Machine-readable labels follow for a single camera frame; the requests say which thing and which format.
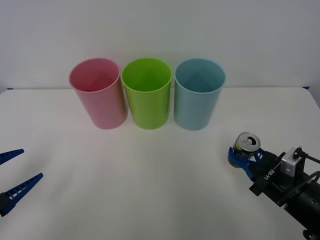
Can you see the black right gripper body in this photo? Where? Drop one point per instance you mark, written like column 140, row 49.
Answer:
column 268, row 175

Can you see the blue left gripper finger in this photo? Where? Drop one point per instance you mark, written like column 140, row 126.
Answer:
column 11, row 154
column 21, row 187

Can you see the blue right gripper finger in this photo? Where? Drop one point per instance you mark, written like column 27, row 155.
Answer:
column 260, row 155
column 241, row 163

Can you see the dark green drink can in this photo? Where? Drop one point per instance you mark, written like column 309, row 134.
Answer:
column 246, row 143

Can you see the pale blue plastic waste bin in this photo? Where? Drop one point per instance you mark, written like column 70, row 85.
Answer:
column 195, row 107

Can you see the pink plastic waste bin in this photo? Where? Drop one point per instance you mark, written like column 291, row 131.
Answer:
column 105, row 105

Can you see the green plastic waste bin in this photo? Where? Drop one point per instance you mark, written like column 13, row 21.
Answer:
column 149, row 107

